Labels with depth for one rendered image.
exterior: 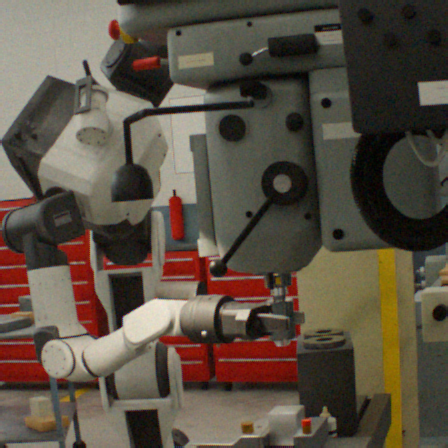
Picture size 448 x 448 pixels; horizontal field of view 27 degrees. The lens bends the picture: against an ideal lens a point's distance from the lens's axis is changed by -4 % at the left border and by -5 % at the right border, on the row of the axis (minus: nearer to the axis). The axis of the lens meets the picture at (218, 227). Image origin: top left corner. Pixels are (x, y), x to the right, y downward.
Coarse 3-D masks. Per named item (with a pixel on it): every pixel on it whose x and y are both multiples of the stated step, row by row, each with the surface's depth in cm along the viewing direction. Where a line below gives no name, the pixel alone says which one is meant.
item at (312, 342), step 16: (304, 336) 207; (320, 336) 201; (336, 336) 199; (304, 352) 192; (320, 352) 191; (336, 352) 191; (352, 352) 191; (304, 368) 192; (320, 368) 191; (336, 368) 191; (352, 368) 191; (304, 384) 192; (320, 384) 192; (336, 384) 191; (352, 384) 191; (304, 400) 192; (320, 400) 192; (336, 400) 191; (352, 400) 191; (320, 416) 192; (336, 416) 192; (352, 416) 191; (336, 432) 192; (352, 432) 192
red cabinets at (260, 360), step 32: (0, 224) 684; (0, 256) 685; (192, 256) 650; (0, 288) 687; (224, 288) 639; (256, 288) 630; (288, 288) 621; (96, 320) 675; (0, 352) 691; (32, 352) 686; (192, 352) 655; (224, 352) 643; (256, 352) 634; (288, 352) 624; (224, 384) 649
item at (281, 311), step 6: (288, 306) 161; (270, 312) 162; (276, 312) 161; (282, 312) 161; (288, 312) 161; (294, 312) 163; (294, 318) 162; (294, 324) 163; (288, 330) 161; (294, 330) 162; (270, 336) 162; (276, 336) 161; (282, 336) 161; (288, 336) 161; (294, 336) 162
